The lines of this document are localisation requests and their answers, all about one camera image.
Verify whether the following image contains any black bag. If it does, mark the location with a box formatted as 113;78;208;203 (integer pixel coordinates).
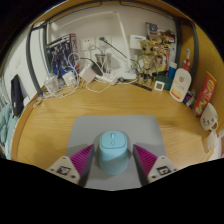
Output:
10;74;26;117

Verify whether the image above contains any brown tree-like figurine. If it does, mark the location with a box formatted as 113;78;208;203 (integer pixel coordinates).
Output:
134;39;158;86

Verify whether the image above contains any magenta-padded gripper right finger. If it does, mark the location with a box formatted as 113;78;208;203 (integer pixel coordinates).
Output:
132;143;178;186

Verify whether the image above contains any white mug with face print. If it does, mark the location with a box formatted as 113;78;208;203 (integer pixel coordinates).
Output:
199;102;219;132

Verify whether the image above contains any white desk lamp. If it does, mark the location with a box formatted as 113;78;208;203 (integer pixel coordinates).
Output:
49;11;138;83

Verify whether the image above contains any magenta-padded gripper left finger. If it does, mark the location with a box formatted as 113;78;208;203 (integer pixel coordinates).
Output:
46;143;95;186

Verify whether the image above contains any blue spray bottle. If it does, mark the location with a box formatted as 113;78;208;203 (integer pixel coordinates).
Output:
167;61;179;80

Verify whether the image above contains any grey mouse pad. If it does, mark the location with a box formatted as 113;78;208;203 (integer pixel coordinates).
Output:
65;114;168;192

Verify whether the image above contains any red chip can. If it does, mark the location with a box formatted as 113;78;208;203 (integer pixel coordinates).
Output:
193;70;217;117

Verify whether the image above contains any small blue box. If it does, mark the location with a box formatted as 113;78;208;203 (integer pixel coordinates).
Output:
183;91;196;107

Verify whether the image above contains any clear plastic lidded container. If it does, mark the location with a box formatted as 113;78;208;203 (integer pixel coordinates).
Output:
203;129;220;154

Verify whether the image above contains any white charger block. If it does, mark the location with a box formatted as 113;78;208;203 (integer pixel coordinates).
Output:
79;63;97;84

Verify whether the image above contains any teal cushion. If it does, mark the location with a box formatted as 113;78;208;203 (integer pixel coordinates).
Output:
0;103;19;158

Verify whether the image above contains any blue robot model kit box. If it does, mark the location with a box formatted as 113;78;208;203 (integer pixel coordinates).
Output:
45;33;81;78

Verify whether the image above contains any colourful wall poster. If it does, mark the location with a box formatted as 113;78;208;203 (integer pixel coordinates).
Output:
145;22;177;44

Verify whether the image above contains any light blue computer mouse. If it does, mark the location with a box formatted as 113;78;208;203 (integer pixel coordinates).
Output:
97;130;130;176

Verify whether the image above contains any white red-capped lotion bottle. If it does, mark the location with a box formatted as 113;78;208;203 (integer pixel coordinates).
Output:
169;58;193;103

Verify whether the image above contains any small white desk clock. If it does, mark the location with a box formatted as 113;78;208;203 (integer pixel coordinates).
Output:
153;80;164;92

